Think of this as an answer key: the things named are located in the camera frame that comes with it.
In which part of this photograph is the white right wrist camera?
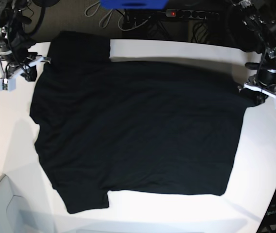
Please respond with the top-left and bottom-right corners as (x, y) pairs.
(0, 78), (16, 92)

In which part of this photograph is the black t-shirt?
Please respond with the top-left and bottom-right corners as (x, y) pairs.
(30, 32), (256, 214)

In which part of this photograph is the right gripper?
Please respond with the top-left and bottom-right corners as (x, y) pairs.
(0, 52), (51, 80)

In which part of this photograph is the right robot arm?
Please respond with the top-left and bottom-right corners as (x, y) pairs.
(0, 0), (58, 82)

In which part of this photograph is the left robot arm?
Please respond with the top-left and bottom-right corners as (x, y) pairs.
(225, 0), (276, 103)

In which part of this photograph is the white bin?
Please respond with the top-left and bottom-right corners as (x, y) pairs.
(0, 175), (56, 233)

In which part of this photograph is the blue box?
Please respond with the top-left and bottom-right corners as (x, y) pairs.
(100, 0), (168, 9)

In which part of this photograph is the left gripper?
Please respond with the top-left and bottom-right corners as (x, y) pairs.
(238, 74), (276, 99)

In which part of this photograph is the white power strip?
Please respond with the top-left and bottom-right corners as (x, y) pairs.
(165, 9), (220, 20)

